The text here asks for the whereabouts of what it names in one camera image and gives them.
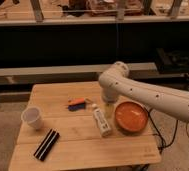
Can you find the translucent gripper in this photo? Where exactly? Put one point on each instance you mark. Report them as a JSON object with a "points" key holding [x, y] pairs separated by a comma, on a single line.
{"points": [[108, 110]]}

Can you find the white bottle with label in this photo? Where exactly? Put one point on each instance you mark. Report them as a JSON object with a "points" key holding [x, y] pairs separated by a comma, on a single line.
{"points": [[101, 121]]}

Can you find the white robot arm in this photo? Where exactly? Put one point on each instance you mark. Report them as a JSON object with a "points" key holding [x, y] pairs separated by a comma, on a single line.
{"points": [[115, 82]]}

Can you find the orange and blue toy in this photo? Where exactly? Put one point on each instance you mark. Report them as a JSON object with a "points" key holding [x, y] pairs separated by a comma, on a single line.
{"points": [[78, 103]]}

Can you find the wooden folding table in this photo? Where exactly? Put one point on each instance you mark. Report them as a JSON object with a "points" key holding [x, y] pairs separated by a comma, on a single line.
{"points": [[80, 145]]}

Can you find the black striped rectangular block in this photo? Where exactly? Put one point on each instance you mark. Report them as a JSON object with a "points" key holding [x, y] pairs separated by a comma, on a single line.
{"points": [[46, 145]]}

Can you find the translucent white plastic cup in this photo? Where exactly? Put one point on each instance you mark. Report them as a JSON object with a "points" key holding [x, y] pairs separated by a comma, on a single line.
{"points": [[32, 117]]}

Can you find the metal shelf rail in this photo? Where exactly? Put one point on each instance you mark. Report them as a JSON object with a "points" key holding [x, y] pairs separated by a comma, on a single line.
{"points": [[12, 75]]}

